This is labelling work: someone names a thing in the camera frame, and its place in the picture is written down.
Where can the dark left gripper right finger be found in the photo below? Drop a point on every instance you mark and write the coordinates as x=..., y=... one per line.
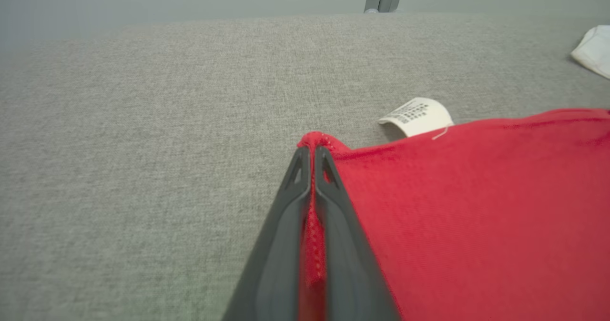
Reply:
x=348, y=254

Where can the red jersey with white sleeves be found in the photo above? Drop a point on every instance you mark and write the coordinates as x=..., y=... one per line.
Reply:
x=476, y=216

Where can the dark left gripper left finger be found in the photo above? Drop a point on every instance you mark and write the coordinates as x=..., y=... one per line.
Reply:
x=281, y=245

